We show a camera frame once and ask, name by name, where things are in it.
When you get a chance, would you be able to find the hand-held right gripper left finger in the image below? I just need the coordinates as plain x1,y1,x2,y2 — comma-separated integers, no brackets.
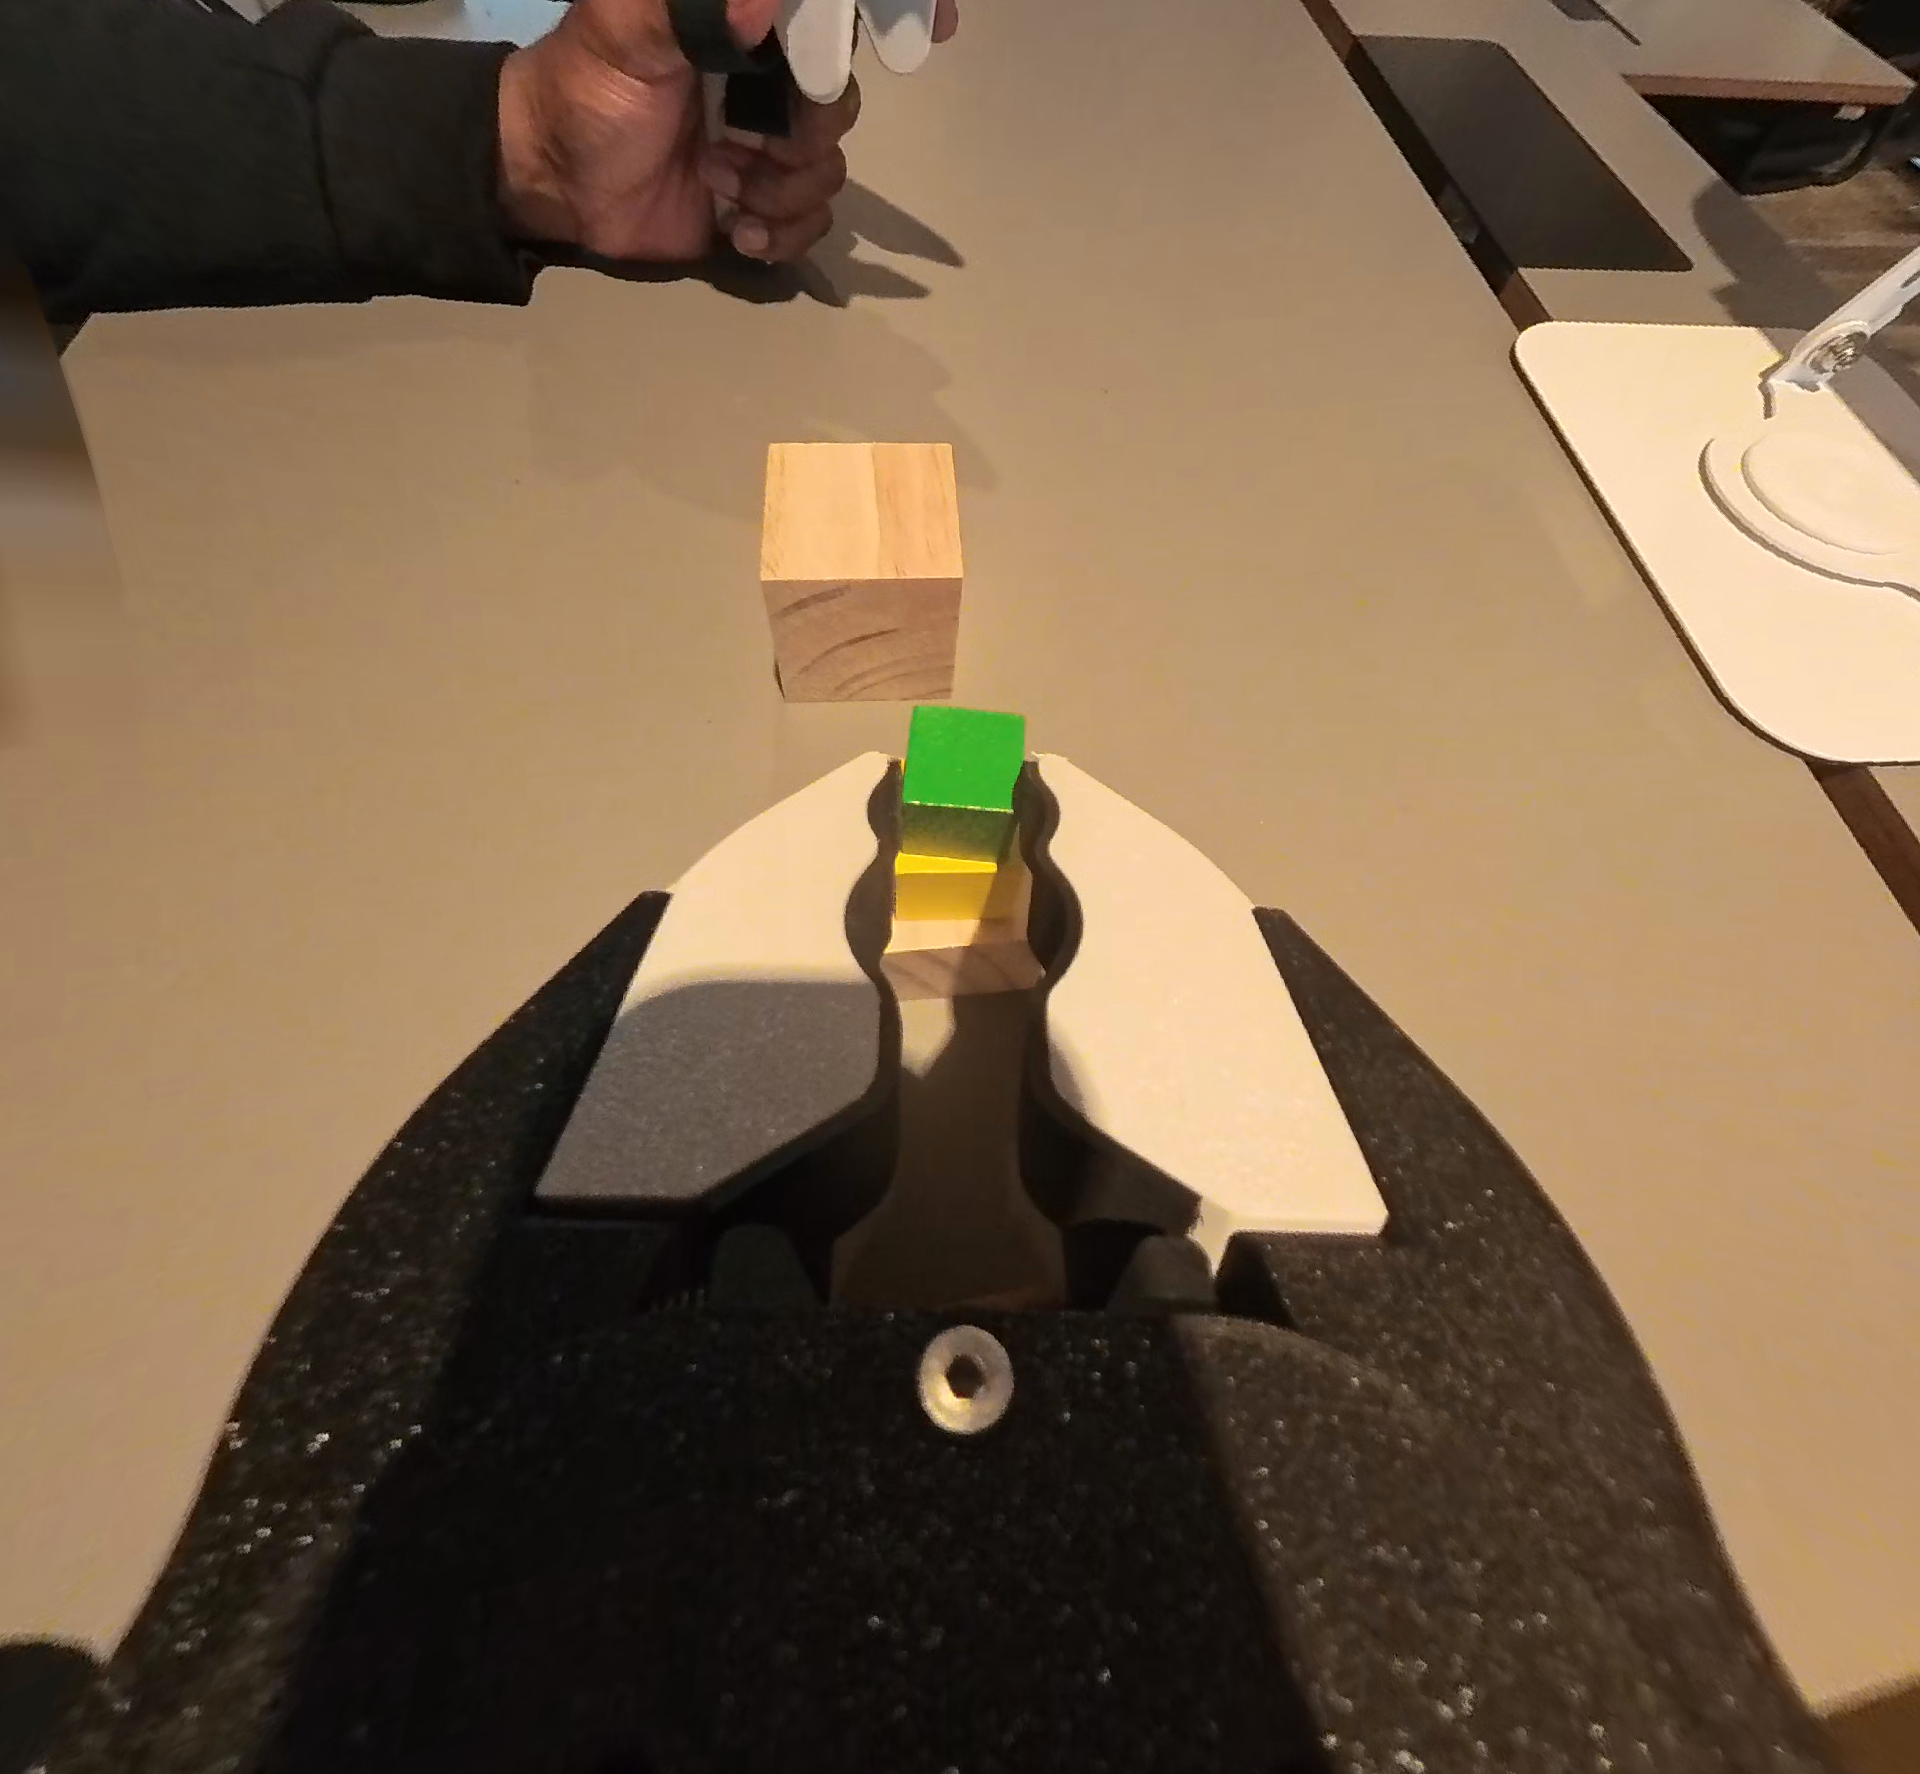
534,749,901,1218

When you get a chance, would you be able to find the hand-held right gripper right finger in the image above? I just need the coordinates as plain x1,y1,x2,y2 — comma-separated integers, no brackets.
1024,754,1391,1238

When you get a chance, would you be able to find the small wooden cube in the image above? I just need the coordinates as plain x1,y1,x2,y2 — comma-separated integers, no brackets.
879,919,1050,998

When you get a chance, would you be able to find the yellow cube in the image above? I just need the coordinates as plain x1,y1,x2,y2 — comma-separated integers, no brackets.
891,835,1034,926

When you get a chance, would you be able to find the green cube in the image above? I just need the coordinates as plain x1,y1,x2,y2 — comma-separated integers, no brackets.
898,703,1031,865

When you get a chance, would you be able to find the medium wooden cube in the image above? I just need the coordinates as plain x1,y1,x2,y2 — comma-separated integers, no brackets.
758,438,965,705

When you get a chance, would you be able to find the person's left forearm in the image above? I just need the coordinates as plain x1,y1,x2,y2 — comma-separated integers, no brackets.
0,0,546,325

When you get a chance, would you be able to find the person's left hand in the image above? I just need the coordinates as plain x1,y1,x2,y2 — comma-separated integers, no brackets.
500,0,867,266

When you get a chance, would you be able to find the black table mat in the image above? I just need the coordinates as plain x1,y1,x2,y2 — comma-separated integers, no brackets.
1348,34,1695,275

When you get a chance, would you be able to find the white desk lamp stand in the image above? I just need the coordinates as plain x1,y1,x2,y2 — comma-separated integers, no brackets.
1509,244,1920,768

